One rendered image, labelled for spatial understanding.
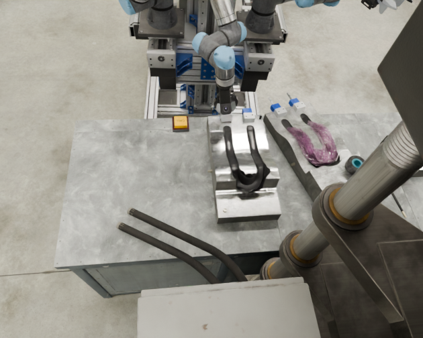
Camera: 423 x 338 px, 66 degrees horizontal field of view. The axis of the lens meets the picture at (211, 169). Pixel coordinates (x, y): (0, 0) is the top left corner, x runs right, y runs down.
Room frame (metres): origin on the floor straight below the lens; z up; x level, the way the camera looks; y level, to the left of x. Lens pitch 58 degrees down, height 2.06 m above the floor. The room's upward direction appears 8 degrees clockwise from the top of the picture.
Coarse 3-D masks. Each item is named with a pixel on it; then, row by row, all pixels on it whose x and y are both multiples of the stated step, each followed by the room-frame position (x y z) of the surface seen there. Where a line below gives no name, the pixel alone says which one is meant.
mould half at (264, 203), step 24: (216, 120) 0.98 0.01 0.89; (240, 120) 1.00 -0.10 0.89; (216, 144) 0.85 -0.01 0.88; (240, 144) 0.87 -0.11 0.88; (264, 144) 0.89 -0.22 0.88; (216, 168) 0.70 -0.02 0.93; (240, 168) 0.71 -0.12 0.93; (216, 192) 0.62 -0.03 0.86; (240, 192) 0.64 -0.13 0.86; (264, 192) 0.66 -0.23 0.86; (216, 216) 0.54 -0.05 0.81; (240, 216) 0.53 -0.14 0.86; (264, 216) 0.55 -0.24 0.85
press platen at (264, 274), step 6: (276, 258) 0.33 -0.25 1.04; (264, 264) 0.30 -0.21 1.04; (270, 264) 0.30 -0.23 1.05; (264, 270) 0.28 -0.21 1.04; (264, 276) 0.27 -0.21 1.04; (270, 276) 0.26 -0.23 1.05; (318, 312) 0.18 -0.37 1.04; (318, 318) 0.17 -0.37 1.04; (318, 324) 0.15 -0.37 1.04; (324, 324) 0.15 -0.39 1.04; (324, 330) 0.14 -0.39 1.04; (324, 336) 0.12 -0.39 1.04
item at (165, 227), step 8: (136, 216) 0.48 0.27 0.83; (144, 216) 0.48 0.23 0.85; (152, 224) 0.45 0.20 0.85; (160, 224) 0.45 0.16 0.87; (168, 232) 0.42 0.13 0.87; (176, 232) 0.42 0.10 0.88; (184, 232) 0.43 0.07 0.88; (184, 240) 0.40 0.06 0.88; (192, 240) 0.39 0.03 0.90; (200, 240) 0.40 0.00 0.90; (200, 248) 0.37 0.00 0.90
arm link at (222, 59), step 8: (216, 48) 0.97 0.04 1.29; (224, 48) 0.97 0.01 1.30; (216, 56) 0.94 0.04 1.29; (224, 56) 0.94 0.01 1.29; (232, 56) 0.94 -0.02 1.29; (216, 64) 0.93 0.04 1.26; (224, 64) 0.92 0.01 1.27; (232, 64) 0.94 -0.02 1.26; (216, 72) 0.94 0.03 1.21; (224, 72) 0.93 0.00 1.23; (232, 72) 0.95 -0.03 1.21
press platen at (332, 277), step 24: (288, 240) 0.30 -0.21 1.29; (288, 264) 0.24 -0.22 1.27; (312, 264) 0.24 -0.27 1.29; (336, 264) 0.25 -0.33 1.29; (312, 288) 0.19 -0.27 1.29; (336, 288) 0.20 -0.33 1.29; (360, 288) 0.20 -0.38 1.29; (336, 312) 0.14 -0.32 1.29; (360, 312) 0.15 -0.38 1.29; (336, 336) 0.10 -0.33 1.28; (360, 336) 0.10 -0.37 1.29; (384, 336) 0.11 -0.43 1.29
